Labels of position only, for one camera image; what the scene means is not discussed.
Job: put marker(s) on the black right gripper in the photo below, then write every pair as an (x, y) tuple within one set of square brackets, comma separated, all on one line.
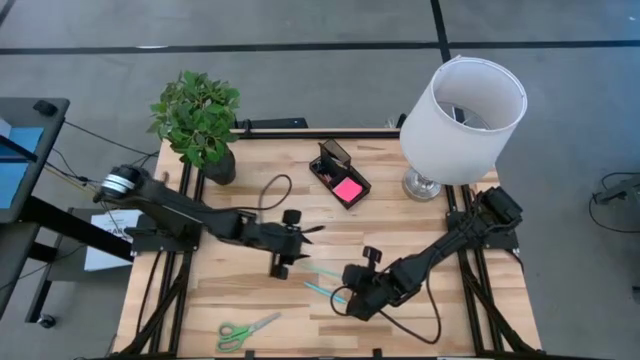
[(380, 290)]

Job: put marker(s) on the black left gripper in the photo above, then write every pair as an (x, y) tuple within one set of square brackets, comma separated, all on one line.
[(280, 240)]

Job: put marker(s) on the teal click pen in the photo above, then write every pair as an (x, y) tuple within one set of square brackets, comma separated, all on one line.
[(320, 271)]

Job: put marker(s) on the teal wooden pencil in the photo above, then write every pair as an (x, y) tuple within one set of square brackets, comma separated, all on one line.
[(322, 291)]

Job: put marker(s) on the colourful sticky notes pad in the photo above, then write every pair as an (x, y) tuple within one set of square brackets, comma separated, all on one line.
[(347, 190)]

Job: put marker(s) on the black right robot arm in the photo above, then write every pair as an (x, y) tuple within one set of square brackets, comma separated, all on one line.
[(450, 240)]

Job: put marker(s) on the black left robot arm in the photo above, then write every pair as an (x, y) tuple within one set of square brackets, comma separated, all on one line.
[(165, 205)]

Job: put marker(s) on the black mesh desk organizer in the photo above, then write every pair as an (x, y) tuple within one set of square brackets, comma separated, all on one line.
[(336, 150)]

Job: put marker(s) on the black power box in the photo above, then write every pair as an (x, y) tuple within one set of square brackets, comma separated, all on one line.
[(270, 123)]

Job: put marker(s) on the green potted plant black pot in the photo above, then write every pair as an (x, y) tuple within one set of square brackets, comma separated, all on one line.
[(195, 115)]

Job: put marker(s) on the table lamp white shade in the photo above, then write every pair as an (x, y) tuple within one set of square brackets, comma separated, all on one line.
[(460, 135)]

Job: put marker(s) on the white paper sheet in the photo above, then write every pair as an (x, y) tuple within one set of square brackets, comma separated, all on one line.
[(102, 260)]

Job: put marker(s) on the black caster wheel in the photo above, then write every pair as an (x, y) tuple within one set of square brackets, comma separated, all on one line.
[(46, 321)]

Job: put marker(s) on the grey side desk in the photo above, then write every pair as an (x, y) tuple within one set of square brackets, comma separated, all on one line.
[(52, 130)]

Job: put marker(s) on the black computer mouse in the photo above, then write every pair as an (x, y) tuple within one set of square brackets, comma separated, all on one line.
[(45, 107)]

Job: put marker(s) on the blue screen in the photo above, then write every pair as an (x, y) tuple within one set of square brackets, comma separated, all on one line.
[(20, 165)]

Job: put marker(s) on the black table frame rail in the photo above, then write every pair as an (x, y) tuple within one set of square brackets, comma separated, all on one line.
[(186, 175), (467, 310), (320, 134)]

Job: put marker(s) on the black desk leg frame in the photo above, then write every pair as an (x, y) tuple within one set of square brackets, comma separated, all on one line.
[(75, 227)]

